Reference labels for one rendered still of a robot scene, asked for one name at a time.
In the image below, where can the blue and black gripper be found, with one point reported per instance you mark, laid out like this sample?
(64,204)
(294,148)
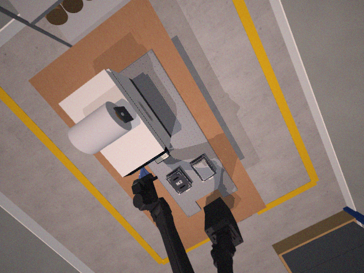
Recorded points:
(145,175)

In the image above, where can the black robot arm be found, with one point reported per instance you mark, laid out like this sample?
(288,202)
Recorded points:
(223,249)

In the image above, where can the white cylinder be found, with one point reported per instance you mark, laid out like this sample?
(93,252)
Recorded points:
(98,129)

